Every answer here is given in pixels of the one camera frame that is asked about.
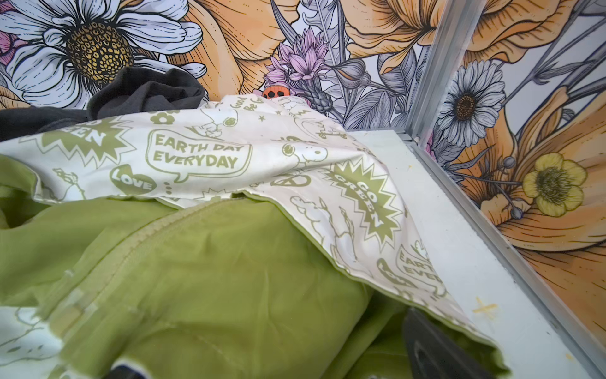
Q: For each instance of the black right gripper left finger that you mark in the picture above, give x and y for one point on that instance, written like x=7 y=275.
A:
x=123 y=372

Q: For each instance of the dark grey cloth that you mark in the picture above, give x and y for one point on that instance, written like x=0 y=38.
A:
x=134 y=90

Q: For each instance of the green white printed cloth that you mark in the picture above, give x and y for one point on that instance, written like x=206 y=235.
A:
x=248 y=238

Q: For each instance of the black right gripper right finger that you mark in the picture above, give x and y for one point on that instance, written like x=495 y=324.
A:
x=432 y=354

